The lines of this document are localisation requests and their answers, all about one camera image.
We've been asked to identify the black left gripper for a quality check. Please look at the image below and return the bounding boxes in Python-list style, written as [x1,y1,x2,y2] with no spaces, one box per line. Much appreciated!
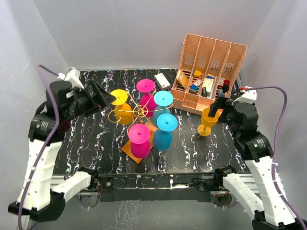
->
[64,79,116,120]

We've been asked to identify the yellow wine glass back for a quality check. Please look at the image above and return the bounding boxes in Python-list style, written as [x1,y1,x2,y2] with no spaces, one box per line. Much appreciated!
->
[111,89,134,125]

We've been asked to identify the yellow wine glass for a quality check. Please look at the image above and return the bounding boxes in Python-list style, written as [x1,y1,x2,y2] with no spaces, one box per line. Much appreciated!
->
[197,107,220,137]
[111,89,134,125]

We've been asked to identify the yellow wine glass front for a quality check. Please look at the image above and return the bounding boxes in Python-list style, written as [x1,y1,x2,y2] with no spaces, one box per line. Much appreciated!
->
[197,107,220,137]

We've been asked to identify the blue wine glass front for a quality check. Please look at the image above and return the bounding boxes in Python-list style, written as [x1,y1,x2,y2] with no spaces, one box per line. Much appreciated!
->
[153,114,178,151]

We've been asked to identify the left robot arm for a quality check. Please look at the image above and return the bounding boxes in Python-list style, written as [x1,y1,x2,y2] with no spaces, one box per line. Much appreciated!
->
[8,80,116,222]

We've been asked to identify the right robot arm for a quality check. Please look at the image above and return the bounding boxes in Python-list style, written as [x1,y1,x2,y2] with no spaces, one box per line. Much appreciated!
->
[208,96,307,230]

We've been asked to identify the magenta wine glass back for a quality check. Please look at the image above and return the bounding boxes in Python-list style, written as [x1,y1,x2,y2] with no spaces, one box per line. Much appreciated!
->
[136,79,157,117]

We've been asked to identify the magenta wine glass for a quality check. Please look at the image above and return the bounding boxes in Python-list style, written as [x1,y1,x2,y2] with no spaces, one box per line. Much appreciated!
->
[128,124,151,159]
[136,79,157,117]

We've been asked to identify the magenta wine glass front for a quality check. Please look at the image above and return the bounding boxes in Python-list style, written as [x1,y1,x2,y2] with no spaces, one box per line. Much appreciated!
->
[128,124,151,159]

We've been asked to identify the light blue wine glass back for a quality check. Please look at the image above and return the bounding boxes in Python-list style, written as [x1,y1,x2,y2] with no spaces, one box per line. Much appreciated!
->
[151,91,174,127]

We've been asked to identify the wooden rack base board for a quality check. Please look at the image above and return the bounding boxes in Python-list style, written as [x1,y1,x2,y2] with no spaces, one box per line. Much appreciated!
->
[121,122,157,163]

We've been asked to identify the white carton in organizer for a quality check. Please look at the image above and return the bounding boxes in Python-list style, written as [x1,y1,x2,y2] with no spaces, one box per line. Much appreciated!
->
[201,77,216,98]

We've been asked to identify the pink desk file organizer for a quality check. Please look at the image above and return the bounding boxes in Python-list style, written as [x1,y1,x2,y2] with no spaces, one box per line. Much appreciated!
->
[171,34,247,115]

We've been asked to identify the orange block in organizer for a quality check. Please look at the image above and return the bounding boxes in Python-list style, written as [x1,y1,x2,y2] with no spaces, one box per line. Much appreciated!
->
[193,69,202,78]

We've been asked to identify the white small box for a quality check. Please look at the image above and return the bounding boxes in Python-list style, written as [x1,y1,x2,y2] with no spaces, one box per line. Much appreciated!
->
[154,73,171,90]

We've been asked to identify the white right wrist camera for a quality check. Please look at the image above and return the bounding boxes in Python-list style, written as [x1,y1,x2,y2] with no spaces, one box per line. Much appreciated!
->
[232,86,257,105]

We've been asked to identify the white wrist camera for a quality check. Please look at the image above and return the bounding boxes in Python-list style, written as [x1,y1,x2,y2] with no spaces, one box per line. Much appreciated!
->
[232,86,257,105]
[57,68,84,89]

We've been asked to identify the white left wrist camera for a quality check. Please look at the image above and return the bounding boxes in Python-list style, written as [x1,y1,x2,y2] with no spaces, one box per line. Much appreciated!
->
[57,68,84,89]

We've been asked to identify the gold wire wine glass rack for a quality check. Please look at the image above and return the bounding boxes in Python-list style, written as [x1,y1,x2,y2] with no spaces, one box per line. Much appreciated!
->
[107,88,173,129]

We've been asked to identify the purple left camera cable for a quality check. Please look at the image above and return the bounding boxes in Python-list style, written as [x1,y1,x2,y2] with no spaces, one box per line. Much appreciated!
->
[18,64,60,230]

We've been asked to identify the purple camera cable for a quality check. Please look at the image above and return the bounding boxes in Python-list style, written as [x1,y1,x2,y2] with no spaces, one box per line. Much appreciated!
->
[251,86,307,226]
[18,64,60,230]

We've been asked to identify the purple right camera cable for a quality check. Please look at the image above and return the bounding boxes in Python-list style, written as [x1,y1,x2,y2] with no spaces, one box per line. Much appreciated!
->
[251,86,307,226]

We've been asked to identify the black mounting rail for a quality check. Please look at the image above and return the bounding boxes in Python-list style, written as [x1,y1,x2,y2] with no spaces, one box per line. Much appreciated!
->
[98,173,216,202]

